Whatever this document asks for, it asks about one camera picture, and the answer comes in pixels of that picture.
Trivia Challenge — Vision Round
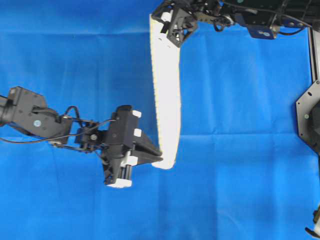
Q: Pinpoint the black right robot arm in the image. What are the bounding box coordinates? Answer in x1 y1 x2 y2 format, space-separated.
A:
151 0 320 48

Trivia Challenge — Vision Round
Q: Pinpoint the black white clamp corner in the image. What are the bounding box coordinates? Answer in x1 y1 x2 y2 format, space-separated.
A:
305 206 320 240

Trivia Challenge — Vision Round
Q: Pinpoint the yellow striped towel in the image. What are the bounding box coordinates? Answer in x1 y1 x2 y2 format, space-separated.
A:
149 18 182 170

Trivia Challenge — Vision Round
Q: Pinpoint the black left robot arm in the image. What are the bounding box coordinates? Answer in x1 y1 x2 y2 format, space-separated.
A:
0 86 163 188

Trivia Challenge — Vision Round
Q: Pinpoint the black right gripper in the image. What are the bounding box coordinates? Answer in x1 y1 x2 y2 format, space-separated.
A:
151 0 220 48

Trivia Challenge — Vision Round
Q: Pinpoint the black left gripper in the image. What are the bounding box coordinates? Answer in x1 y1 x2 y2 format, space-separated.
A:
101 105 163 188

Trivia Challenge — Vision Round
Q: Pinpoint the blue table cloth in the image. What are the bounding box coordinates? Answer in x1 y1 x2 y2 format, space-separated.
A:
0 0 320 240

